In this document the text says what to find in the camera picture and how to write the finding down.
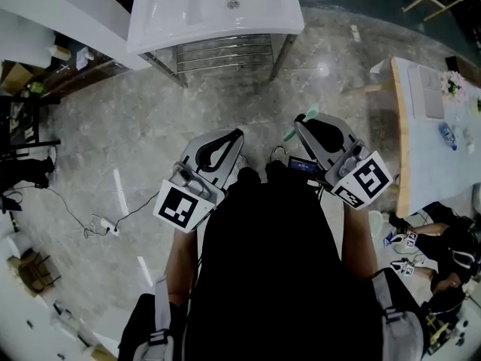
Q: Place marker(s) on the person's left forearm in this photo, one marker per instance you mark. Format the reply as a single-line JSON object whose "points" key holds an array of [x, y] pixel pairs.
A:
{"points": [[182, 261]]}

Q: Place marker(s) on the small clear bottle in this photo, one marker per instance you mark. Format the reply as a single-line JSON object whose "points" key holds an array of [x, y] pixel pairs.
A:
{"points": [[469, 139]]}

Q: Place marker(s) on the brown floor mat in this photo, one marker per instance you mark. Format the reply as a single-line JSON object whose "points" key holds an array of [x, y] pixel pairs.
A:
{"points": [[383, 124]]}

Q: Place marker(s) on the small black screen device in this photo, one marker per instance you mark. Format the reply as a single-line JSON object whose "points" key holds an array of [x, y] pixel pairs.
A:
{"points": [[301, 165]]}

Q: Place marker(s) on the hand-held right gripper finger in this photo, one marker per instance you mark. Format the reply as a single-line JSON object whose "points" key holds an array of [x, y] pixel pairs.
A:
{"points": [[306, 141], [343, 126]]}

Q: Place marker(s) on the person's right forearm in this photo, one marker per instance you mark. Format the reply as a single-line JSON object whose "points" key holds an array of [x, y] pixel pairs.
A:
{"points": [[359, 246]]}

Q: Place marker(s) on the white tray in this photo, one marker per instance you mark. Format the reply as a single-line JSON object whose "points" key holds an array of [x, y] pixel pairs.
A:
{"points": [[426, 92]]}

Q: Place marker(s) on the metal sink stand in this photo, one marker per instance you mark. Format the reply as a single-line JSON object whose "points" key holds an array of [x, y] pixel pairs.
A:
{"points": [[225, 53]]}

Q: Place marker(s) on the blue label water bottle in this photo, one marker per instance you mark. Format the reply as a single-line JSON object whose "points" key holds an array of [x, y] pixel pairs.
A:
{"points": [[447, 135]]}

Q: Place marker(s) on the white sink basin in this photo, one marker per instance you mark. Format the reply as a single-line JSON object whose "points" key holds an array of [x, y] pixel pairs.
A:
{"points": [[210, 13]]}

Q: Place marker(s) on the person's black clothing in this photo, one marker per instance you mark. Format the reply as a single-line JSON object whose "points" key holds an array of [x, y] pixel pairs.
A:
{"points": [[263, 276]]}

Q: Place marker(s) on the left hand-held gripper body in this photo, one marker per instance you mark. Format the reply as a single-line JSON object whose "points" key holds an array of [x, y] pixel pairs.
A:
{"points": [[176, 211]]}

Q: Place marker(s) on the black metal rack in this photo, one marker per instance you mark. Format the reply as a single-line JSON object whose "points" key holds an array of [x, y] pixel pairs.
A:
{"points": [[22, 145]]}

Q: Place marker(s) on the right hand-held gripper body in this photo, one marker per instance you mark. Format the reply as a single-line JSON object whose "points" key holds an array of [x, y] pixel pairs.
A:
{"points": [[370, 179]]}

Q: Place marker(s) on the pink flower bunch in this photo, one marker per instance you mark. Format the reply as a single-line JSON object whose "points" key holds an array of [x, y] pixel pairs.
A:
{"points": [[454, 83]]}

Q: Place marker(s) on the white power strip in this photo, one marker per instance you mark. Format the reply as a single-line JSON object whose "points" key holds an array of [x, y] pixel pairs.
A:
{"points": [[109, 227]]}

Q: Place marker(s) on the person's white shoe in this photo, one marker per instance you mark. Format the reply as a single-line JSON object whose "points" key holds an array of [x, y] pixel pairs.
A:
{"points": [[243, 159], [278, 153]]}

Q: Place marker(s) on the green toothbrush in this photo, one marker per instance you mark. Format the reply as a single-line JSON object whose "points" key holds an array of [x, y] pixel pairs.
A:
{"points": [[312, 110]]}

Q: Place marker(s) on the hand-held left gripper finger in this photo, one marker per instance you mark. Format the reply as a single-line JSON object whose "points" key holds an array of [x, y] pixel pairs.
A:
{"points": [[232, 164], [189, 154]]}

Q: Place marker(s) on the wooden table with pale cloth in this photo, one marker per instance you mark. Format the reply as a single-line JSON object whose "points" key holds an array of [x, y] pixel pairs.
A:
{"points": [[424, 171]]}

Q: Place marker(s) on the open cardboard box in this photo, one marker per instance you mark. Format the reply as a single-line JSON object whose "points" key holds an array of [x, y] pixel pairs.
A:
{"points": [[15, 77]]}

